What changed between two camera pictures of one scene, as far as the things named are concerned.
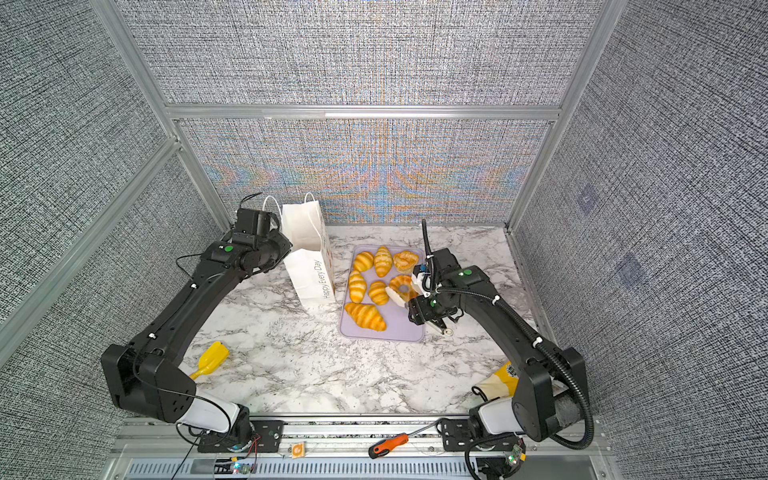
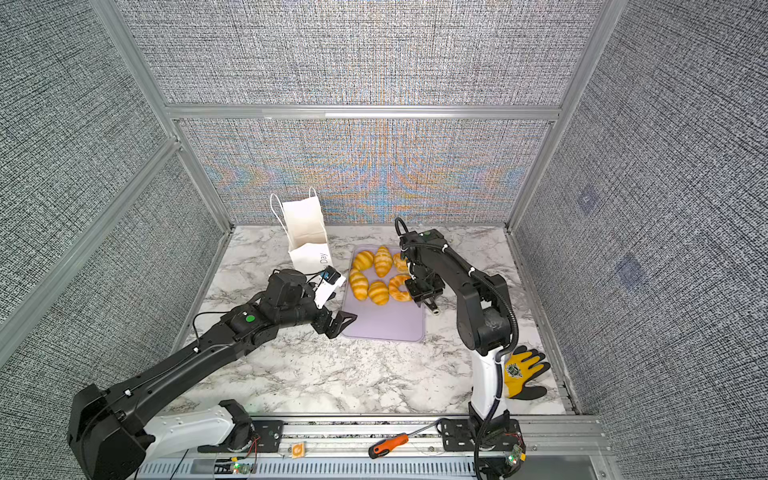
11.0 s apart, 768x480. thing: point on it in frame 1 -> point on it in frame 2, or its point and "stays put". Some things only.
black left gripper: (285, 244) -> (335, 329)
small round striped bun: (378, 293) stays put
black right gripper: (421, 313) -> (419, 296)
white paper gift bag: (310, 261) stays put
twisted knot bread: (404, 261) stays put
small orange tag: (298, 450) stays put
